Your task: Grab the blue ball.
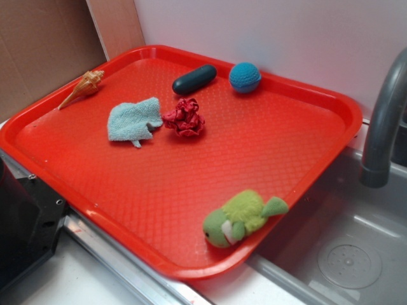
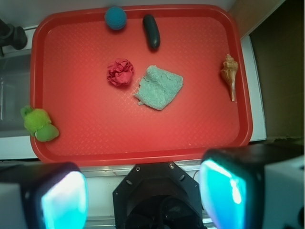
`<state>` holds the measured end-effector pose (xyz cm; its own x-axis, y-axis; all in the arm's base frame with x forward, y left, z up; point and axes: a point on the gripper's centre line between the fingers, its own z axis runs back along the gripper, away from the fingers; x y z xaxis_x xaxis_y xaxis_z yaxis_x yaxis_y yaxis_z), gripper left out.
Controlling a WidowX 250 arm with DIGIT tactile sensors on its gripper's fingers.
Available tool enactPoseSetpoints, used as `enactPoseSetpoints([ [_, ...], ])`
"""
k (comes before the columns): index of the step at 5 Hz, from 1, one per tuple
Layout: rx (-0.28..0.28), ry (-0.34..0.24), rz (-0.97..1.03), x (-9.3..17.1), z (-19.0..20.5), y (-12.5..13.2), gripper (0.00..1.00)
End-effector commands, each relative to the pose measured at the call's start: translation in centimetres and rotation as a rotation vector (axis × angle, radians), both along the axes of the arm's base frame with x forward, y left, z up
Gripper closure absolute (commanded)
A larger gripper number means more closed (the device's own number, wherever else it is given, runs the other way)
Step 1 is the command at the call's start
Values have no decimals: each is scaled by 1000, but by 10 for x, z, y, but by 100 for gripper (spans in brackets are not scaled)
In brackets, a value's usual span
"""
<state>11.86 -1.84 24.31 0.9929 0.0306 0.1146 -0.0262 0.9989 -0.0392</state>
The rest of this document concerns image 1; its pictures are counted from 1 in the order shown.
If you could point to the blue crochet ball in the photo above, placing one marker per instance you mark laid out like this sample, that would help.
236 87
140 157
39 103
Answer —
244 77

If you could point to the light blue washcloth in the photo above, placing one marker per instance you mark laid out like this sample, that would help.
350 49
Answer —
134 122

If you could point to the tan spiral seashell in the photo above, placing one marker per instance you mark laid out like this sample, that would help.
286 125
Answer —
88 85

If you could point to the grey toy faucet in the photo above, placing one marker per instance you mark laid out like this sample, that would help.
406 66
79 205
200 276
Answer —
386 137

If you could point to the dark green capsule toy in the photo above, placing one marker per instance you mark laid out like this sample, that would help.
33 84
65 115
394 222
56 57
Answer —
194 80

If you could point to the red plastic tray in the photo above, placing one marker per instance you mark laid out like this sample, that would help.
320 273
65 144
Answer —
276 140

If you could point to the crumpled red cloth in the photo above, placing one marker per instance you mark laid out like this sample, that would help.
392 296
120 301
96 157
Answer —
185 118

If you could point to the grey plastic sink basin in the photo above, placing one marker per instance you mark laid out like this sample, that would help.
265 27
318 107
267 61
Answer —
342 242

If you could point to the brown cardboard panel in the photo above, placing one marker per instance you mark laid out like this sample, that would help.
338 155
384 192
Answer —
46 44

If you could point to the green plush turtle toy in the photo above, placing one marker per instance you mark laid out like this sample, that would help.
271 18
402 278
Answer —
240 217

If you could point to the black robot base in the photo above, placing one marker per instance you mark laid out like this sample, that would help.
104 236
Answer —
32 215

